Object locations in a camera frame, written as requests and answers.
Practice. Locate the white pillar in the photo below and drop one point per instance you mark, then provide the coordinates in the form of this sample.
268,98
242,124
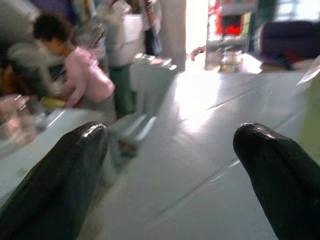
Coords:
173,32

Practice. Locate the white table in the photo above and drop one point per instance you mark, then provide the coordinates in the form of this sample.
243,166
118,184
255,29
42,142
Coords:
32,152

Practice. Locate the yellow ribbed box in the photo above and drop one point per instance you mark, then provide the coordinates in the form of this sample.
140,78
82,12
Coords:
53,102

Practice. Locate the red and white display stand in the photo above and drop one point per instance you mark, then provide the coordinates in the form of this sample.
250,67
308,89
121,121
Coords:
228,32

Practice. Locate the person's reaching hand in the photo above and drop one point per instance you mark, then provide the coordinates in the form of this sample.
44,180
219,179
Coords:
197,52

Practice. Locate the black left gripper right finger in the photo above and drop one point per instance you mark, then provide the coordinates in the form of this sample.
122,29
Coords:
282,180

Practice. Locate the person in green trousers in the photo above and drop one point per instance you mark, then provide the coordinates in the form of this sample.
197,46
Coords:
122,55

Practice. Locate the child in pink hoodie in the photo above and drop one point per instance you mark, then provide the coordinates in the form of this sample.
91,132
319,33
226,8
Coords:
83,72

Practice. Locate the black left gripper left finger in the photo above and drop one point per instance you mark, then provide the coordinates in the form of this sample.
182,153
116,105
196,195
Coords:
55,185

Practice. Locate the dark purple sofa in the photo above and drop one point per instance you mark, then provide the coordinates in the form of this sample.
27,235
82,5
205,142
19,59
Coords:
287,40

